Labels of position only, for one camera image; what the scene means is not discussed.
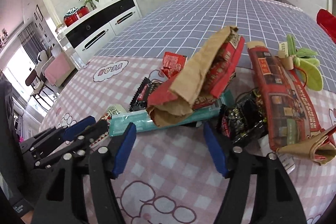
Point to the red white checkered packet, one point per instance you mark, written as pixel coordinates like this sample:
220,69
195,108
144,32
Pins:
111,111

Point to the green plush leaf toy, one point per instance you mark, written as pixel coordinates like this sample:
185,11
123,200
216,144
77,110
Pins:
303,60

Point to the red brown paper bag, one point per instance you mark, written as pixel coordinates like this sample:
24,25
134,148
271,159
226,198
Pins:
204,77

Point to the small red snack packet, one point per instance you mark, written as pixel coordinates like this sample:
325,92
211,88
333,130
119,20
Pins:
172,64

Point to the red round tin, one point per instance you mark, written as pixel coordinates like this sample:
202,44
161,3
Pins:
75,14

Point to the red chair cover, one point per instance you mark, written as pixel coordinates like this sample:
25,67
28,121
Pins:
327,22

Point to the black red snack wrapper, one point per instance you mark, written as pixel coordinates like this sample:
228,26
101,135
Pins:
140,98

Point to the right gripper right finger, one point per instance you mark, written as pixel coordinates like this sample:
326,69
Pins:
276,200

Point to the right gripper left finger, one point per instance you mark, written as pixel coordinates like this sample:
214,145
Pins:
62,198

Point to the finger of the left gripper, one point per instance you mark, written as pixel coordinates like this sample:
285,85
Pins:
80,147
75,130

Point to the grey grid tablecloth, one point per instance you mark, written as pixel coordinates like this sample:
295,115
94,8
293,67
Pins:
183,26

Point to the dark wooden chair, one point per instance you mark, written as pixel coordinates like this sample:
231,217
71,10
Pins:
42,93

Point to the beige sofa pink blanket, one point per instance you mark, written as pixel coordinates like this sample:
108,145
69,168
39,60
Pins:
55,69

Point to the teal long wrapper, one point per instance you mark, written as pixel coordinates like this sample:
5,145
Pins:
155,120

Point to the white black sideboard cabinet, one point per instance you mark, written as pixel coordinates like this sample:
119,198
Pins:
84,38

